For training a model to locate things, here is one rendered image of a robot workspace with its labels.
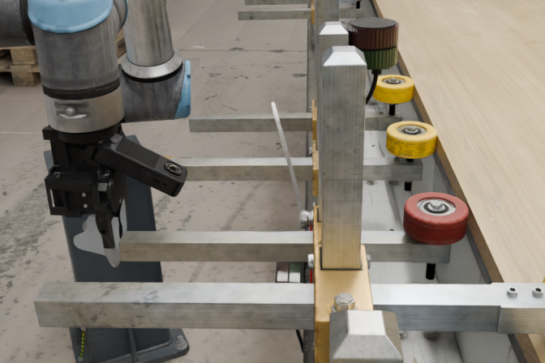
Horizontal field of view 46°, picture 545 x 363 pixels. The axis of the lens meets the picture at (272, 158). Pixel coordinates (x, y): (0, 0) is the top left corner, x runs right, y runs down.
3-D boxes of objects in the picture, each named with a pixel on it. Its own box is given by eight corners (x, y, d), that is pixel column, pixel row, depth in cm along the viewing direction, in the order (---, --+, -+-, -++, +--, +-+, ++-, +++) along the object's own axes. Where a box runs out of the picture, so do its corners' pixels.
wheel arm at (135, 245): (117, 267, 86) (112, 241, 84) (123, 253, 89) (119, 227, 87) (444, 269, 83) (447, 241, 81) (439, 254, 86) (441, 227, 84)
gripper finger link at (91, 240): (83, 263, 88) (74, 206, 84) (125, 265, 88) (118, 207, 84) (75, 277, 85) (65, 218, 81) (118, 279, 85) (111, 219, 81)
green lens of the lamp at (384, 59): (348, 70, 75) (349, 51, 74) (345, 55, 80) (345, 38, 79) (400, 69, 75) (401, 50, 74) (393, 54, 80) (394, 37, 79)
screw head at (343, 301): (332, 317, 53) (332, 305, 52) (331, 301, 54) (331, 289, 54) (358, 318, 52) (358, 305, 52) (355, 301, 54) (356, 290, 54)
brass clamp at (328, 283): (307, 367, 54) (307, 320, 52) (308, 273, 67) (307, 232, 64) (380, 368, 54) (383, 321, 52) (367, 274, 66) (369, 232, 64)
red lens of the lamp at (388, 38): (349, 49, 74) (349, 30, 73) (345, 36, 79) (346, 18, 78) (401, 48, 73) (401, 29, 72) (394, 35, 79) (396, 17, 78)
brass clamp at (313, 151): (309, 196, 104) (309, 168, 102) (309, 160, 116) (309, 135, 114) (347, 196, 104) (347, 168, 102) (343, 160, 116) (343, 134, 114)
